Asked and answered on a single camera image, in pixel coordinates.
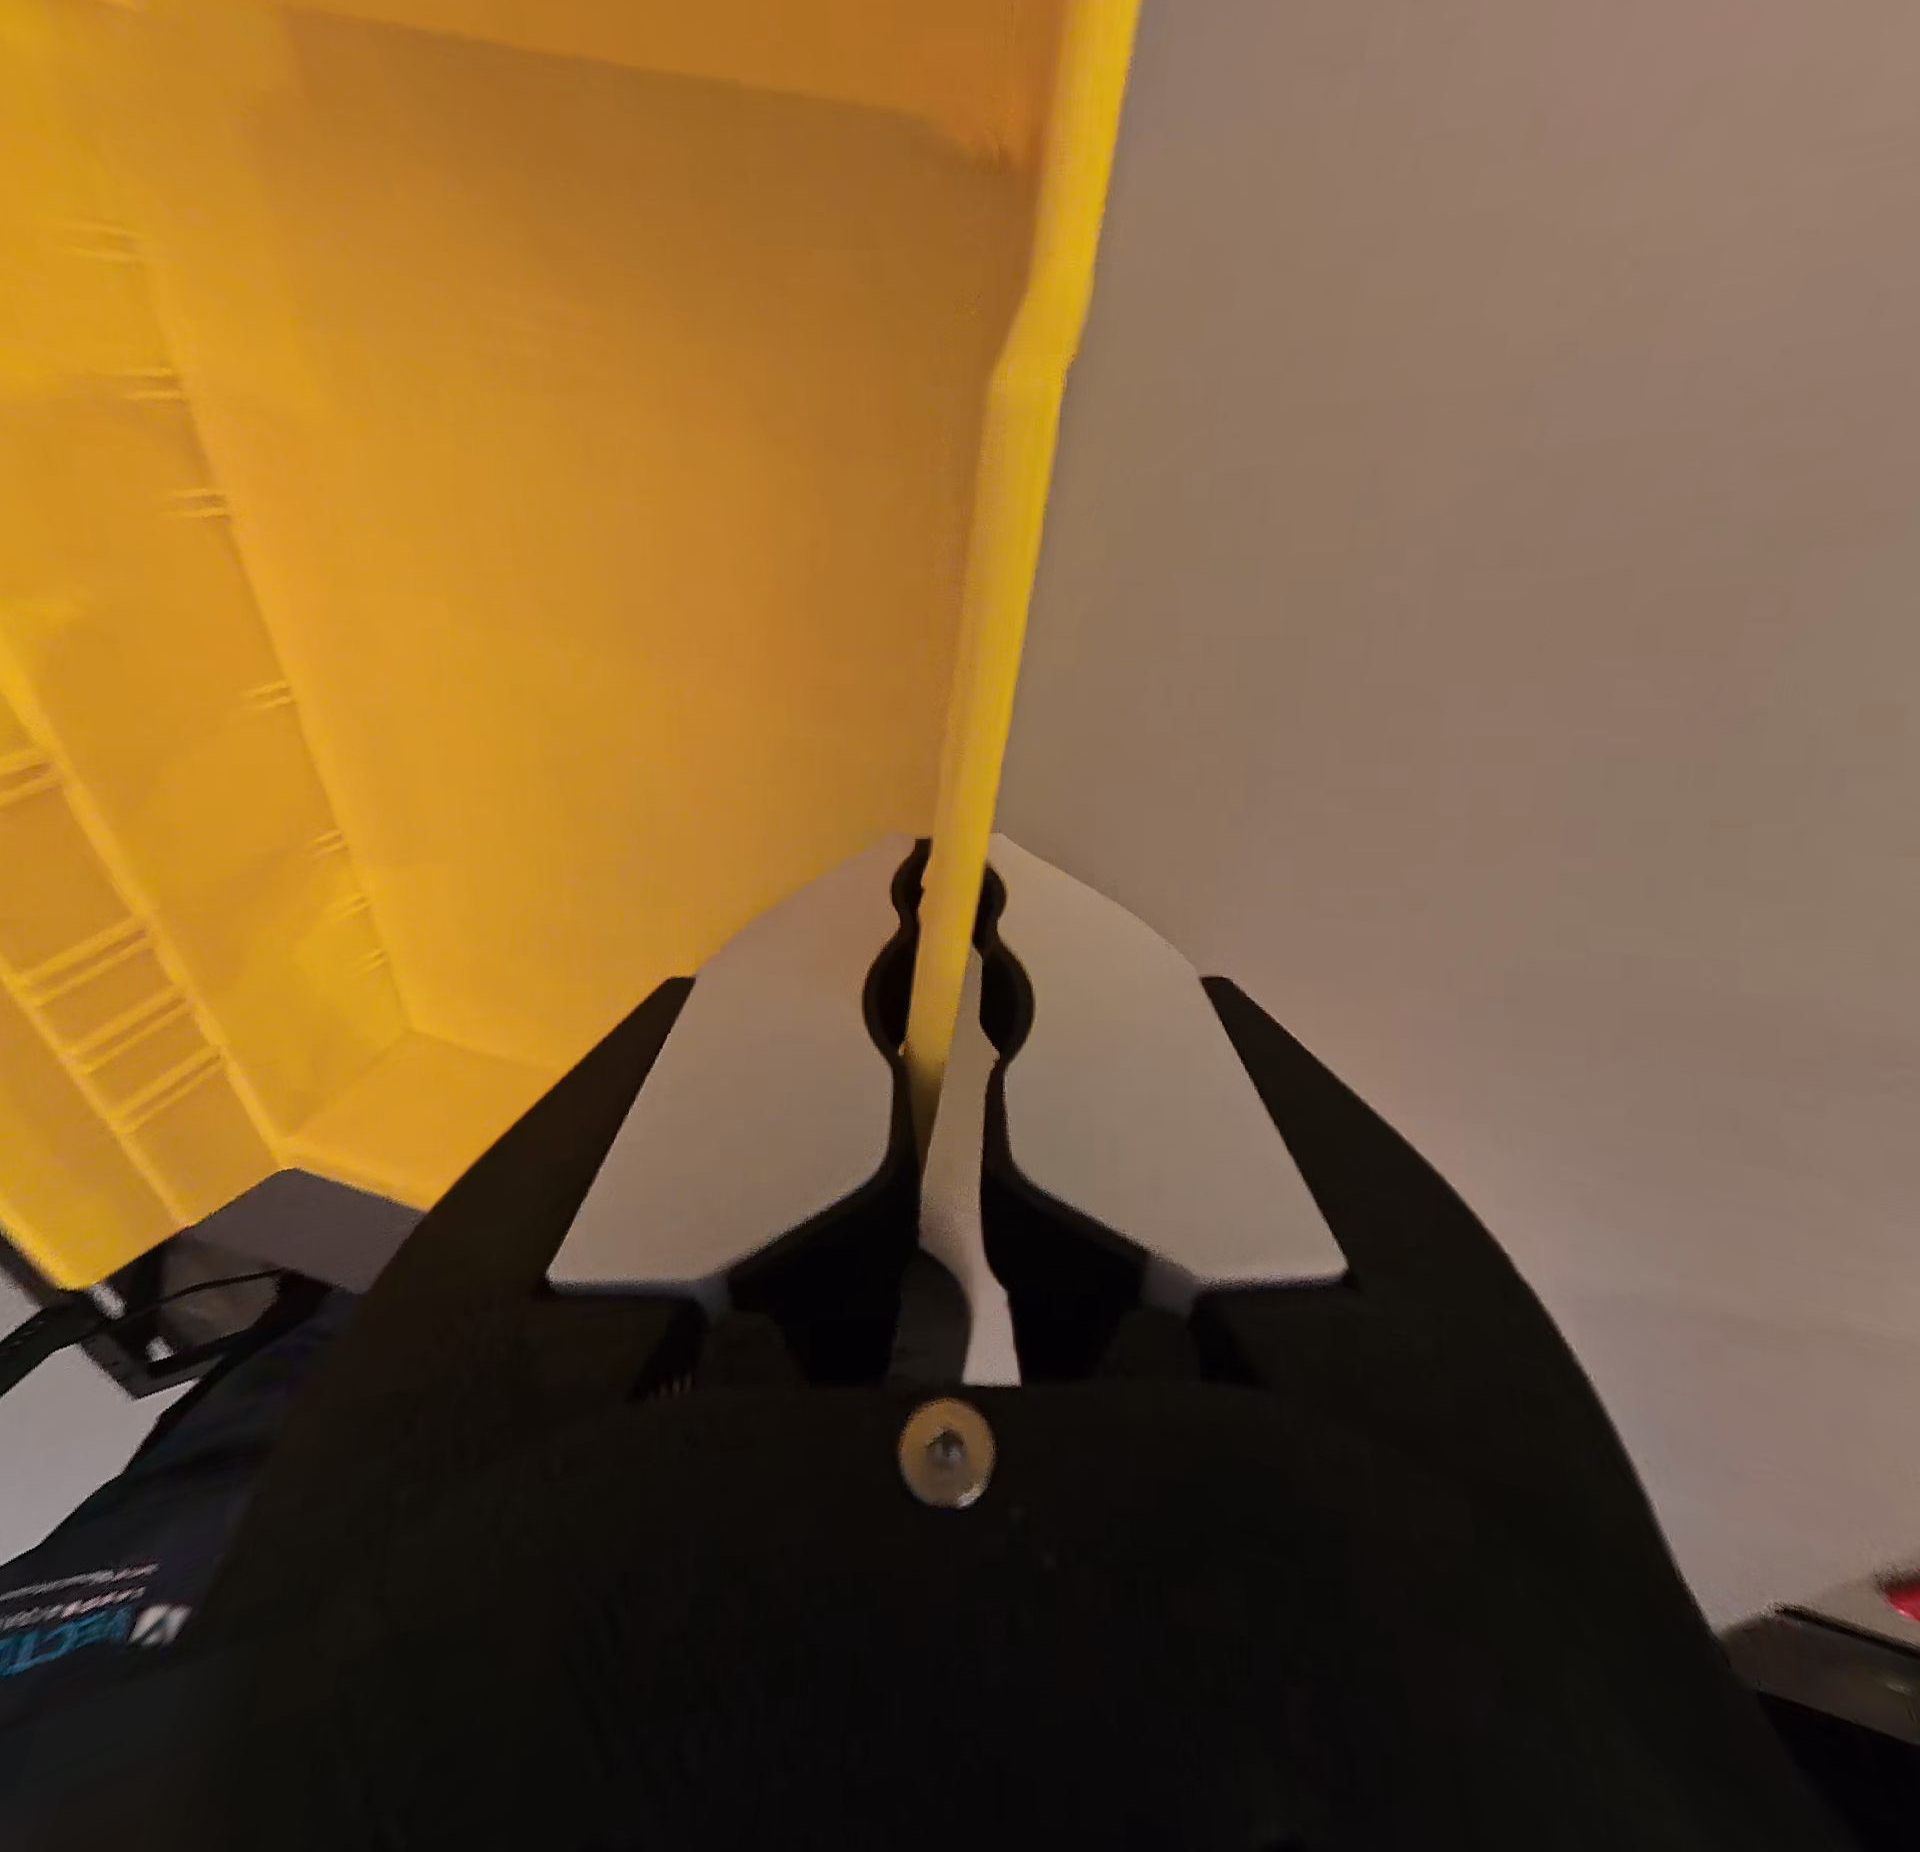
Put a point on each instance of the yellow plastic bin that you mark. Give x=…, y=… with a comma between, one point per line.
x=600, y=532

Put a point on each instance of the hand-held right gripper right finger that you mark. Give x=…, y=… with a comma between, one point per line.
x=1155, y=1102

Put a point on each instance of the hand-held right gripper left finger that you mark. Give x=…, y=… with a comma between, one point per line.
x=749, y=1102

